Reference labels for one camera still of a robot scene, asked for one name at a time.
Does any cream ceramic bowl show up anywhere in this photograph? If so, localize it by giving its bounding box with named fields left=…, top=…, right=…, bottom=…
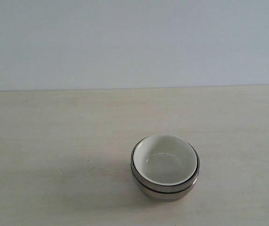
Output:
left=134, top=134, right=198, bottom=185

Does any stainless steel bowl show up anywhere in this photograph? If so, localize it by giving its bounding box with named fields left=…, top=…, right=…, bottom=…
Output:
left=130, top=137, right=200, bottom=193
left=132, top=172, right=199, bottom=202

